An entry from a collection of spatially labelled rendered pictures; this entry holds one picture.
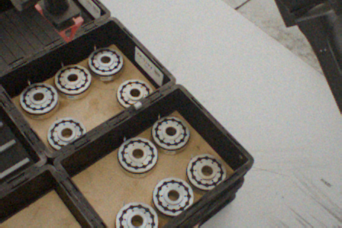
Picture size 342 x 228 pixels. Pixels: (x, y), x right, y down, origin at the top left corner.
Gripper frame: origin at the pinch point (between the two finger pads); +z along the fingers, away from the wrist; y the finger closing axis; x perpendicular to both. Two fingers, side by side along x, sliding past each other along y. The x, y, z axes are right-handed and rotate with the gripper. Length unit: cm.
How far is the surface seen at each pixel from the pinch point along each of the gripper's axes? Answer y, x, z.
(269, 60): 21, 65, 39
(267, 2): -40, 150, 111
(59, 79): -2.2, -2.6, 20.6
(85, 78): 2.0, 3.6, 20.8
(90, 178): 26.8, -12.0, 23.5
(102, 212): 36.1, -14.8, 23.5
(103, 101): 9.3, 4.3, 23.8
